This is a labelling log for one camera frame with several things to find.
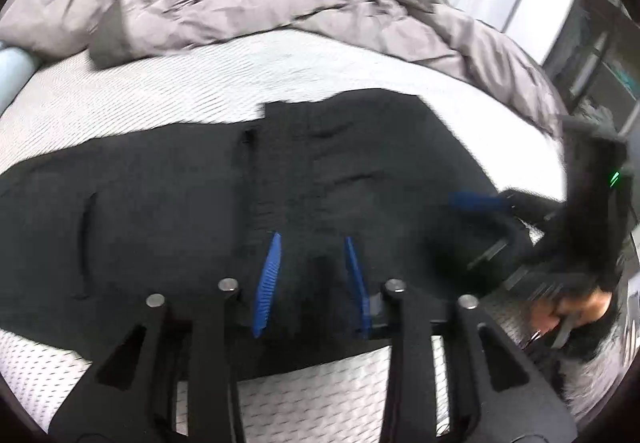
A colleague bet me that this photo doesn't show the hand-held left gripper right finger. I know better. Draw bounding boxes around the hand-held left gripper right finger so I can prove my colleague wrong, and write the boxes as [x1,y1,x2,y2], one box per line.
[342,235,579,443]

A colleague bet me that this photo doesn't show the black pants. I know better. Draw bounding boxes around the black pants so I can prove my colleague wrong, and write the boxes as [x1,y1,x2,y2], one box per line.
[0,88,547,381]

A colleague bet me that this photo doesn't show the white mesh mattress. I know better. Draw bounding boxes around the white mesh mattress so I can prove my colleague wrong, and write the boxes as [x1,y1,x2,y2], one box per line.
[0,26,632,443]

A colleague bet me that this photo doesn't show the dark glass cabinet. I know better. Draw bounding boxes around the dark glass cabinet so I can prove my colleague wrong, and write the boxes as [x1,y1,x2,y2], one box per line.
[544,0,640,125]

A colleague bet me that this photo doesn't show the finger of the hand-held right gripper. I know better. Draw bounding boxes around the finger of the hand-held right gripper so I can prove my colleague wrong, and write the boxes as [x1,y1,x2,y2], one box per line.
[462,223,553,295]
[447,190,563,230]

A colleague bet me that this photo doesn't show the light blue pillow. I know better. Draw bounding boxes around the light blue pillow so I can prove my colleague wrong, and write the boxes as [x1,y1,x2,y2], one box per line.
[0,40,39,112]

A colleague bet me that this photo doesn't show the person's right forearm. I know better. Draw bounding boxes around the person's right forearm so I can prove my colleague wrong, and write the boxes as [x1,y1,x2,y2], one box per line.
[520,295,637,425]

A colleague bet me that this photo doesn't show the person's right hand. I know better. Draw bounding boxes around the person's right hand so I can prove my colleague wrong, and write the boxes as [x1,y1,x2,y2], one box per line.
[525,285,609,350]

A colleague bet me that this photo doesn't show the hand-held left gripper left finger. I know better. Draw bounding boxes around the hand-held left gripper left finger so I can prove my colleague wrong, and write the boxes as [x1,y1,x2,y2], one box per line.
[47,230,284,443]

